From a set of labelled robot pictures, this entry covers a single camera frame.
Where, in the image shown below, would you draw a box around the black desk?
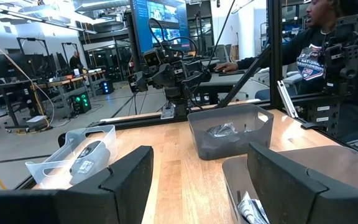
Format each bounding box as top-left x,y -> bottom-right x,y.
0,78 -> 40,129

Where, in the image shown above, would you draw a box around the gray plastic bin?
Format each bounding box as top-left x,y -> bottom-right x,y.
221,145 -> 358,224
186,103 -> 275,161

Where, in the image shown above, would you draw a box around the large blue screen monitor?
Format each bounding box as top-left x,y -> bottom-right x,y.
130,0 -> 191,55

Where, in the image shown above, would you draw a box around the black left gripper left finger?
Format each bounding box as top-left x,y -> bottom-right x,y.
0,145 -> 154,224

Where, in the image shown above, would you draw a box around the black keyboard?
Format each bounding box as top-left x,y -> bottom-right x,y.
217,70 -> 247,77

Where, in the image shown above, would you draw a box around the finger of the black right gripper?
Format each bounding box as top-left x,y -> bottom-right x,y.
127,70 -> 149,95
183,68 -> 213,92

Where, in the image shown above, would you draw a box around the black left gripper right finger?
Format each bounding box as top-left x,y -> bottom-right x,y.
246,142 -> 358,224

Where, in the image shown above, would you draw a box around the computer tower with blue lights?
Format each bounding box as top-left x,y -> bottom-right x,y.
99,80 -> 115,95

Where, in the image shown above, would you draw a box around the black items in clear wrap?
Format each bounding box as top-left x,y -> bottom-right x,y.
206,121 -> 239,139

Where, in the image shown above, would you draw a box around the silver aluminium profile piece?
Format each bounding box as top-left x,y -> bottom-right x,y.
276,80 -> 300,119

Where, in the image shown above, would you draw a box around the person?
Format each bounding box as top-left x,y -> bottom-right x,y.
236,0 -> 358,96
69,50 -> 84,71

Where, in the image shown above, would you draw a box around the cream hanging cable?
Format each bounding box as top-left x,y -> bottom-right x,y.
0,30 -> 56,129

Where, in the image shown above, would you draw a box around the gray operator desk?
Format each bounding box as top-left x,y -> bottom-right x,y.
194,70 -> 272,105

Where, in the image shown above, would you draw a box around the person's hand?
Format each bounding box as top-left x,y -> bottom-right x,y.
214,62 -> 239,73

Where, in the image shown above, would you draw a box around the computer tower with green lights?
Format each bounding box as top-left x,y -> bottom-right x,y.
71,91 -> 93,114

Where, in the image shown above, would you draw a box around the white box on floor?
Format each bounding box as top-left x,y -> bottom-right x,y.
26,115 -> 48,129

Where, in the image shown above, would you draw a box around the silver arm base bracket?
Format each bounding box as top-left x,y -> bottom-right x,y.
160,103 -> 177,121

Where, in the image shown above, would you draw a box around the wooden top desk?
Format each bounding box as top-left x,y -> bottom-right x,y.
31,69 -> 107,104

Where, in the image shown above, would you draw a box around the black mounted bracket device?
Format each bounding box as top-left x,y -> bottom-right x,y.
319,14 -> 358,101

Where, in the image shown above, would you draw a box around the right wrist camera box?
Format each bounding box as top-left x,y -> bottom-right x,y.
142,49 -> 162,69

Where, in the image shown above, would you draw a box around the clear plastic bin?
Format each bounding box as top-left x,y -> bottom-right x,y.
24,124 -> 119,191

